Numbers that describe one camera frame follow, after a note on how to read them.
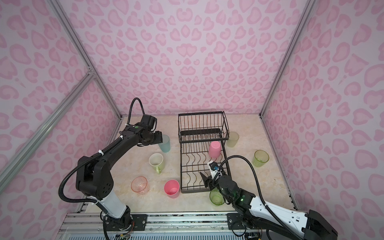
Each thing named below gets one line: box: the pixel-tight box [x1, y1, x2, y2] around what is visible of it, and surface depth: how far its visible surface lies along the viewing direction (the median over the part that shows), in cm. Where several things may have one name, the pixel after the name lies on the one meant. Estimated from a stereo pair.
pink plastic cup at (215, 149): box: [208, 141, 222, 158], surface depth 90 cm
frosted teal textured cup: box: [158, 134, 171, 153], surface depth 97 cm
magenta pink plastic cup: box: [164, 179, 180, 199], surface depth 79 cm
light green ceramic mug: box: [148, 153, 165, 175], surface depth 88 cm
